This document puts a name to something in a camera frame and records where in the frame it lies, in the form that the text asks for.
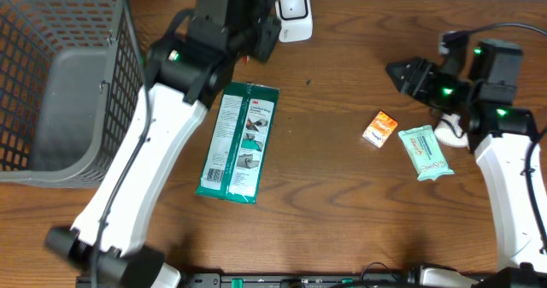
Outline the white tub with blue label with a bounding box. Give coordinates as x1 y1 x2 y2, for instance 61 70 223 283
433 114 468 148

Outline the orange small box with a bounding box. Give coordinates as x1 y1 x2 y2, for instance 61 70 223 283
362 111 398 148

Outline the mint green wipes packet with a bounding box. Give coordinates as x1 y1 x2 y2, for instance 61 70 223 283
398 125 454 181

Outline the white green glove package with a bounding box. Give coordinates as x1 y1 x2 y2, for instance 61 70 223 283
196 82 279 204

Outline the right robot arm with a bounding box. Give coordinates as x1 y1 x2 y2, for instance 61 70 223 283
385 39 546 287

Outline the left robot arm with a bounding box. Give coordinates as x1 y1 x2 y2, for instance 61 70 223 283
45 7 281 287

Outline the white barcode scanner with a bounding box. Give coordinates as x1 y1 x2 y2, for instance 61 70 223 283
275 0 313 43

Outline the grey plastic mesh basket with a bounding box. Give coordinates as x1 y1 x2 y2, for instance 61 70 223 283
1 0 142 188

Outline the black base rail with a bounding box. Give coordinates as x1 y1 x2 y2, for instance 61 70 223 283
75 272 424 288

